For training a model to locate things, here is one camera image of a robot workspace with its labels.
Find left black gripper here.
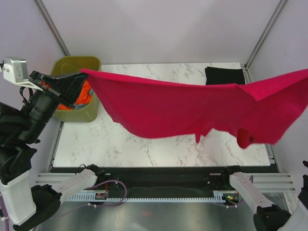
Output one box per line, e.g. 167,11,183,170
19,68,91,141

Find magenta red t shirt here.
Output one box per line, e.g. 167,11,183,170
83,69,308,148

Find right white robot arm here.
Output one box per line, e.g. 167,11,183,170
220,166,308,231

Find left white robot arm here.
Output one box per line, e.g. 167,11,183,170
0,71,106,231

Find orange t shirt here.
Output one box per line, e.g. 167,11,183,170
58,81,93,110

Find olive green plastic bin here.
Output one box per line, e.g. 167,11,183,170
51,56,101,122

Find folded black t shirt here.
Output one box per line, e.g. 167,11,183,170
205,67,245,85

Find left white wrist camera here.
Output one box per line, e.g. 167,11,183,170
0,57,30,87

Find left aluminium frame post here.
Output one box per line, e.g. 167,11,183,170
33,0,71,56

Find aluminium frame post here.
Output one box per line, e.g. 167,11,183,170
33,0,71,56
243,0,289,70

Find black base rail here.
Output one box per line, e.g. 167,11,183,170
50,166,280,198

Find right aluminium frame post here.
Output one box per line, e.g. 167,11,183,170
243,0,289,70

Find white slotted cable duct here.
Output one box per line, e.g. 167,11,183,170
67,190,237,203

